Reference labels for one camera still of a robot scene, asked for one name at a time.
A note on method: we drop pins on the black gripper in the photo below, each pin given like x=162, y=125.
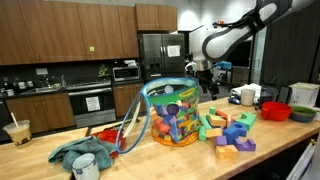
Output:
x=205, y=78

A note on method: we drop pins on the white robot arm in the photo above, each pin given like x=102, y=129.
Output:
x=233, y=33

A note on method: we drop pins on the short green cylinder block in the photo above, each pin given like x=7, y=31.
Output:
x=212, y=110

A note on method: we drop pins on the red long foam block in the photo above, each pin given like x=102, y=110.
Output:
x=222, y=115

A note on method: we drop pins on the tan wedge foam block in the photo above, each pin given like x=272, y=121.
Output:
x=217, y=120

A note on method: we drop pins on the long green cylinder block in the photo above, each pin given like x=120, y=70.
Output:
x=205, y=121

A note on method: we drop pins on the thin tan foam block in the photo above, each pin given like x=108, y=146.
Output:
x=228, y=121

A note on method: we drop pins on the tan cube foam block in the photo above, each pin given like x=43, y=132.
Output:
x=214, y=132

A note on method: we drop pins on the green cylinder foam block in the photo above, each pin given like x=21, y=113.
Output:
x=202, y=133

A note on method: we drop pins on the blue arch foam block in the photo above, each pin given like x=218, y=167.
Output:
x=239, y=126

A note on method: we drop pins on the green arch foam block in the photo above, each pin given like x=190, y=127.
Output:
x=246, y=120

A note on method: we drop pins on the blue cube foam block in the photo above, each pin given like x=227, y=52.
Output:
x=230, y=136

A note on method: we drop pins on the purple cube foam block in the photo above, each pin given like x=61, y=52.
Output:
x=220, y=141

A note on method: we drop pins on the red notched foam block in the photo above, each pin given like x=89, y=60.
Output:
x=161, y=126

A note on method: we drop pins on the orange tan foam block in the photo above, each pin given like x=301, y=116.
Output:
x=226, y=152

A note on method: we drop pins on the purple arch foam block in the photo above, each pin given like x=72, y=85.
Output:
x=245, y=146

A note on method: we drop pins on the blue computer mouse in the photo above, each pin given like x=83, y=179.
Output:
x=234, y=99

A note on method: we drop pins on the wooden media cabinet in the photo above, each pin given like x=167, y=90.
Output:
x=240, y=76

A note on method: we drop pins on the plain white cup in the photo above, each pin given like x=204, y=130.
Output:
x=247, y=97

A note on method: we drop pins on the black television screen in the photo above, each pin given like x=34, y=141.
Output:
x=240, y=56

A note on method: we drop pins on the white paper stack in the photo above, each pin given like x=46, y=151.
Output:
x=257, y=87

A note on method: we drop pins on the white paper on refrigerator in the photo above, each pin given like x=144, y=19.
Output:
x=173, y=50

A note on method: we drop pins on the stainless steel refrigerator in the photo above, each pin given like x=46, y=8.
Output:
x=161, y=63

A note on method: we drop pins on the dark plastic jar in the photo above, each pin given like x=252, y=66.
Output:
x=267, y=95

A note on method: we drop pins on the red plastic bowl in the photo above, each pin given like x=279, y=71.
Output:
x=276, y=111

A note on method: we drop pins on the black slab device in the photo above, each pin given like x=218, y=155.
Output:
x=284, y=95

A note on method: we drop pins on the white container stack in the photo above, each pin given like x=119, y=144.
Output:
x=130, y=62

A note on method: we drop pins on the stainless microwave oven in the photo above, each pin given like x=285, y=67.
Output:
x=126, y=74

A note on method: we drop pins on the narrow brown base cabinet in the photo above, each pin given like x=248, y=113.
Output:
x=121, y=98

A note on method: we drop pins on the brown cabinets above refrigerator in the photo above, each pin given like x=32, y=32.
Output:
x=156, y=16

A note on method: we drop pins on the white cardboard box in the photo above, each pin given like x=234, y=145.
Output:
x=303, y=95

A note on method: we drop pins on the green plastic bowl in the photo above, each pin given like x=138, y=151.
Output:
x=302, y=114

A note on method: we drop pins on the small green plant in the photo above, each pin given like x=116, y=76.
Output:
x=102, y=71

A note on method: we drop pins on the white angled panel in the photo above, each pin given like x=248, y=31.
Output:
x=300, y=163

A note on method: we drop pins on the white paper on oven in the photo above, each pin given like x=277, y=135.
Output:
x=92, y=104

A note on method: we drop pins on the green sticky note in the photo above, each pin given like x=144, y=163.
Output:
x=91, y=49

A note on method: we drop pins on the black oven range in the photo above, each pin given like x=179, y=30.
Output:
x=80, y=110

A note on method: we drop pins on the teal cloth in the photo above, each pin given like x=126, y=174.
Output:
x=83, y=150

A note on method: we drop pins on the white cup blue print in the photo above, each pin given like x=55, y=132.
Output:
x=85, y=168

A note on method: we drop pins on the metal sink faucet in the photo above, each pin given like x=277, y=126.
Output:
x=46, y=81

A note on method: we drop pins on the metal kitchen sink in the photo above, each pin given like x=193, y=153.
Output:
x=40, y=90

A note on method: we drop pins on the wide brown base cabinet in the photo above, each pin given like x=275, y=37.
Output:
x=40, y=111

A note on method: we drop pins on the bubble tea cup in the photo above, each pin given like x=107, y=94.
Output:
x=18, y=135

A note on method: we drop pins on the white drinking straw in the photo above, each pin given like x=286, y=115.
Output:
x=14, y=119

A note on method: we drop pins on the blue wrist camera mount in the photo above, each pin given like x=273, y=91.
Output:
x=223, y=65

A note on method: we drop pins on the long brown wall cabinets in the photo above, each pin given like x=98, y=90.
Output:
x=66, y=30

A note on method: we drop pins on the white wall plate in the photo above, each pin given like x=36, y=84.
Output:
x=41, y=71

